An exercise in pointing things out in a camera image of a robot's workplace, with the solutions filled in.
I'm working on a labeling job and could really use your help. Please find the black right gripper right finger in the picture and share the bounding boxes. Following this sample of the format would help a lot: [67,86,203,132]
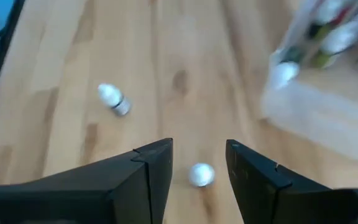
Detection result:
[225,139,358,224]

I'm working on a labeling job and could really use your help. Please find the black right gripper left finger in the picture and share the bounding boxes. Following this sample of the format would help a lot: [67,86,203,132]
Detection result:
[0,138,174,224]

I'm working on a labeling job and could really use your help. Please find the small dark red coloring bottle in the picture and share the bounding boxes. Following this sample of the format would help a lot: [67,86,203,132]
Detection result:
[188,162,216,188]

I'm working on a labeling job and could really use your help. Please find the small white-capped dropper bottle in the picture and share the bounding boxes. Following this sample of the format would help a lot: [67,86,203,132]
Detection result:
[97,83,132,117]

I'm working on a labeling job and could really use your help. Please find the clear plastic bin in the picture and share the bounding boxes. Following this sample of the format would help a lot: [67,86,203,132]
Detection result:
[259,0,358,167]

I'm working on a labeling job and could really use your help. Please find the small dark blue coloring bottle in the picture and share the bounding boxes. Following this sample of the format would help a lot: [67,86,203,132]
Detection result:
[270,46,304,90]

